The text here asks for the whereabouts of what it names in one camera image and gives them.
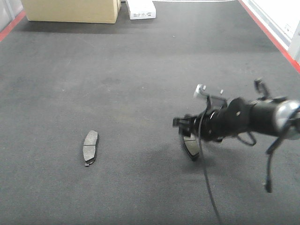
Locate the white flat box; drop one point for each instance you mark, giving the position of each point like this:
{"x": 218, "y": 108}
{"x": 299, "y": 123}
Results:
{"x": 141, "y": 9}

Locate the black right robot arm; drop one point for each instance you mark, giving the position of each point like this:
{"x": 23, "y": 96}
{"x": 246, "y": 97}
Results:
{"x": 266, "y": 117}

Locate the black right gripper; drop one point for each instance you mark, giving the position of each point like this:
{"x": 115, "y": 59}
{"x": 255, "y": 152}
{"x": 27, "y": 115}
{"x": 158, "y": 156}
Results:
{"x": 189, "y": 125}

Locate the cardboard box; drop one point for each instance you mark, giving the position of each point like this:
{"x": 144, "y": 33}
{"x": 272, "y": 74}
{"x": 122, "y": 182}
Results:
{"x": 73, "y": 11}

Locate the grey brake pad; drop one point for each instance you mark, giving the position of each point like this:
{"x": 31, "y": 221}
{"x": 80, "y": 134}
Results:
{"x": 89, "y": 149}
{"x": 190, "y": 145}

